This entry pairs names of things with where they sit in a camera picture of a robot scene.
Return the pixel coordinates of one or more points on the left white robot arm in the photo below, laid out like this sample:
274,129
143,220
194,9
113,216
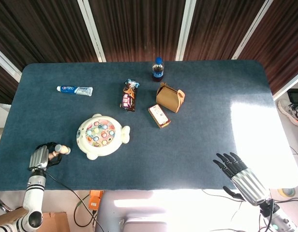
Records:
34,191

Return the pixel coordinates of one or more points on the small red yellow box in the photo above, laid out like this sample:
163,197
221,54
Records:
158,116

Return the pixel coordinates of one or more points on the dark brown curtain panel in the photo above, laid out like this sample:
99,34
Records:
35,29
141,29
219,26
279,41

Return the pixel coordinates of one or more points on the white whack-a-mole toy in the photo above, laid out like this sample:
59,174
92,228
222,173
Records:
100,137

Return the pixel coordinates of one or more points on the dark brown snack bag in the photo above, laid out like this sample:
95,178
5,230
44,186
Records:
128,99

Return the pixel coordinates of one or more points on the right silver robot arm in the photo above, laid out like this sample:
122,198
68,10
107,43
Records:
282,221

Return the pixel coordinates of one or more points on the brown cardboard tube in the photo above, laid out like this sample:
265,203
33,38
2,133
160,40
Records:
8,216

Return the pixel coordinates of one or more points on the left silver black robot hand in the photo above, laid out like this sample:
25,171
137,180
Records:
39,157

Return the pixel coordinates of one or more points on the pink grey toy hammer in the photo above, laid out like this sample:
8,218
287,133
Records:
64,149

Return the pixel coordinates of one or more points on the grey robot torso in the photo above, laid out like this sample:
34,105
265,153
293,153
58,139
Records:
139,215

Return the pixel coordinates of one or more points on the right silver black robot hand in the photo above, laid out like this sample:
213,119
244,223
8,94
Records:
248,183

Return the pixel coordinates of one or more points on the orange device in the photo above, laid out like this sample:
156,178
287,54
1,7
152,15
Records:
95,199

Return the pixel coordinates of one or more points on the white frame post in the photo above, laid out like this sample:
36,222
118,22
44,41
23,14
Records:
5,61
186,26
253,26
92,29
288,88

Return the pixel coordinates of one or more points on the blue white toothpaste tube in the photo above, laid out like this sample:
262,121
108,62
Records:
76,90

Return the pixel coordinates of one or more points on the yellow tape roll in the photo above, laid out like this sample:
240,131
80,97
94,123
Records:
287,192

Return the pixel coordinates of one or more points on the cola bottle blue cap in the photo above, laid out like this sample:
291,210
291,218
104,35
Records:
158,71

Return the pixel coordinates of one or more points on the white grey sneaker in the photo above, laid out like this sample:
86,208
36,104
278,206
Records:
290,111

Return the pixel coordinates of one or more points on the brown cardboard gable box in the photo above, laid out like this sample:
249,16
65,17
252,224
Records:
168,99

